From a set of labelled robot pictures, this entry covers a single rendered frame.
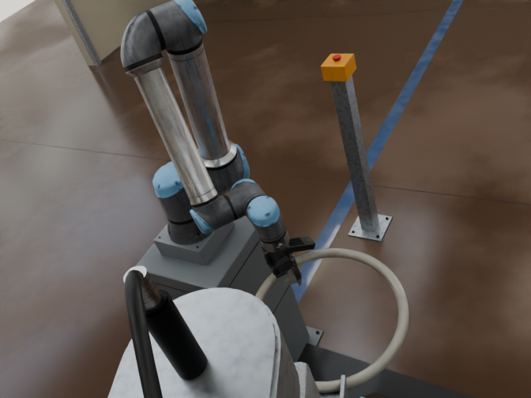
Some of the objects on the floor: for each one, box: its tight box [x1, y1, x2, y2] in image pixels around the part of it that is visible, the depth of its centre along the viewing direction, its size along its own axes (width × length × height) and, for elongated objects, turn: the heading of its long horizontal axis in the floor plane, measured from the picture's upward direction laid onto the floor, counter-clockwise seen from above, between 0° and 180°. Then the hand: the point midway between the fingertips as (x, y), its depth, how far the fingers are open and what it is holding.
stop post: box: [321, 54, 393, 242], centre depth 279 cm, size 20×20×109 cm
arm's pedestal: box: [136, 216, 324, 362], centre depth 238 cm, size 50×50×85 cm
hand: (297, 276), depth 184 cm, fingers closed on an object, 4 cm apart
